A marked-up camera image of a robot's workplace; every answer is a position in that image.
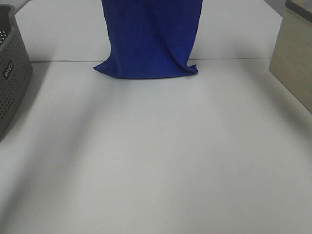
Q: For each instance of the beige storage box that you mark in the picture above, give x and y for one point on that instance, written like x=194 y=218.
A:
x=292 y=56

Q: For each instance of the grey perforated plastic basket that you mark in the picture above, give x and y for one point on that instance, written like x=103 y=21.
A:
x=15 y=67

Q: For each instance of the blue towel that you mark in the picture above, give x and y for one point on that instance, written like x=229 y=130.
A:
x=150 y=38

